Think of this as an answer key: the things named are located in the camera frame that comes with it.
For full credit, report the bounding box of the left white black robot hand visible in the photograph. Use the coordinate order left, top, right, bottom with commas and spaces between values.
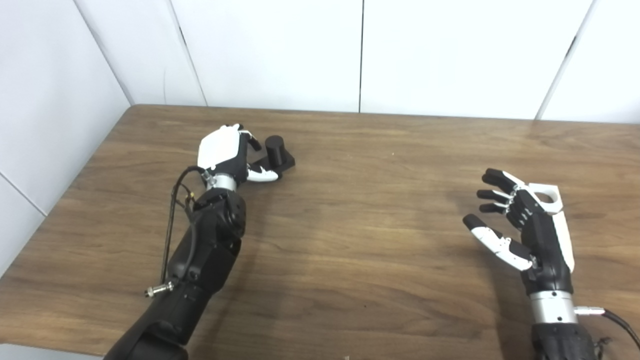
197, 124, 279, 187

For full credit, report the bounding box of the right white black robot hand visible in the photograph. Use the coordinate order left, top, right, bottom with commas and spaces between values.
462, 168, 576, 297

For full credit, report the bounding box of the black peg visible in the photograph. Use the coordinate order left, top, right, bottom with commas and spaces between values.
248, 135, 296, 182

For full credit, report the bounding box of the white square piece with hole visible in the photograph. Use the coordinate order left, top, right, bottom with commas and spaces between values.
527, 183, 564, 216

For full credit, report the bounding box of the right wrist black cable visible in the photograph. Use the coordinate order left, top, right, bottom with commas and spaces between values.
574, 306, 640, 351

